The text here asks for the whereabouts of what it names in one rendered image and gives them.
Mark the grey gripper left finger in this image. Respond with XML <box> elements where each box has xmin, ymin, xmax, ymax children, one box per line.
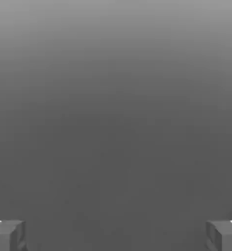
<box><xmin>0</xmin><ymin>220</ymin><xmax>27</xmax><ymax>251</ymax></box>

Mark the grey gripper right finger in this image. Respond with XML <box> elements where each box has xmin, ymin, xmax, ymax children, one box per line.
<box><xmin>205</xmin><ymin>220</ymin><xmax>232</xmax><ymax>251</ymax></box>

